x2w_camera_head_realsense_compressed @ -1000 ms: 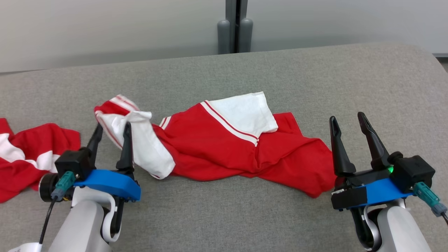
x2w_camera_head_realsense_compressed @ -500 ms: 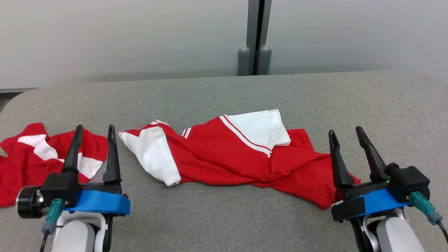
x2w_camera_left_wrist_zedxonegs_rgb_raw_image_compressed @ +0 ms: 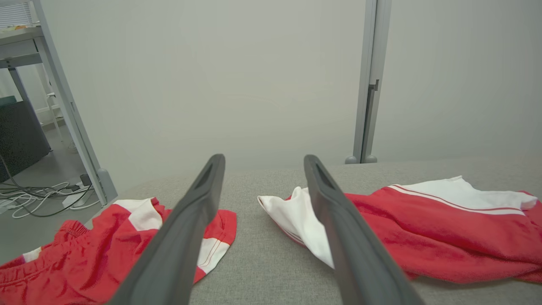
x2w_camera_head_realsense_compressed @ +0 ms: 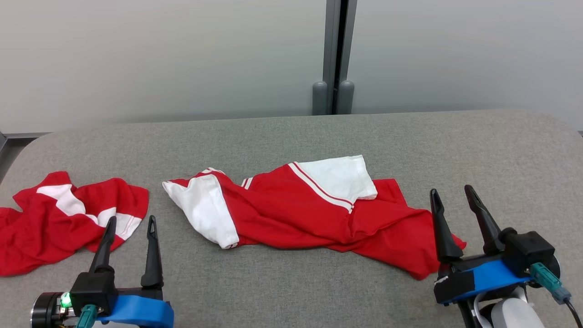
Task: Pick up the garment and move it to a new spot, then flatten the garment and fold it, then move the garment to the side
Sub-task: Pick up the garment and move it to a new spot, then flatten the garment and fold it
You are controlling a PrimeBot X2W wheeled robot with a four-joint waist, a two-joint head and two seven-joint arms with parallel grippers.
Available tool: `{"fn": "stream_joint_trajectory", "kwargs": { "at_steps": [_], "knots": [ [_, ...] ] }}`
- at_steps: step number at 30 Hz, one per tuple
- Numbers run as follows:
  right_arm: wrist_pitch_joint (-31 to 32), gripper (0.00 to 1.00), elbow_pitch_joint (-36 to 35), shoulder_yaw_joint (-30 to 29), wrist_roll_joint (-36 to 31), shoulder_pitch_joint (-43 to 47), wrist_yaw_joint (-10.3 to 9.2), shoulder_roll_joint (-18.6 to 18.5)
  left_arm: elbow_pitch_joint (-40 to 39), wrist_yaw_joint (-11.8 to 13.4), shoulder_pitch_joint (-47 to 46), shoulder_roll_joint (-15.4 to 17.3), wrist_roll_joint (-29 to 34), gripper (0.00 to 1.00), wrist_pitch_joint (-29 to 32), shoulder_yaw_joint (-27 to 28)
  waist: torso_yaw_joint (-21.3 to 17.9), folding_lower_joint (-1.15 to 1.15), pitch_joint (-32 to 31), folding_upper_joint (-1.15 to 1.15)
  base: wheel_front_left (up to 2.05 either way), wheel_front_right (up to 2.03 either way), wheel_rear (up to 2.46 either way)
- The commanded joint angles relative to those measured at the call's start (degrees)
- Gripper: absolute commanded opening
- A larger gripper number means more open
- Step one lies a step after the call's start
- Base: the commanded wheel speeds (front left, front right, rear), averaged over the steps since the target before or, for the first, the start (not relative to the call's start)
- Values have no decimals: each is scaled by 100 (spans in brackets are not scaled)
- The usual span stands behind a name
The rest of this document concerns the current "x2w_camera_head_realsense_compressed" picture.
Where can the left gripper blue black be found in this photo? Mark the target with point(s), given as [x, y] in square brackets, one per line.
[141, 314]

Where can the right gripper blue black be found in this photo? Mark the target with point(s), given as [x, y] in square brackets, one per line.
[483, 275]

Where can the red white-sleeved shirt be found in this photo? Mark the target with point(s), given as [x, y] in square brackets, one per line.
[291, 214]

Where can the crumpled red white-striped garment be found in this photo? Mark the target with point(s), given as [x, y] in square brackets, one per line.
[41, 232]

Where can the grey rounded partition foot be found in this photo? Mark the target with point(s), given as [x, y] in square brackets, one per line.
[319, 98]
[345, 98]

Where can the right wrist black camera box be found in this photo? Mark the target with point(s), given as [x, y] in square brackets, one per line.
[528, 250]

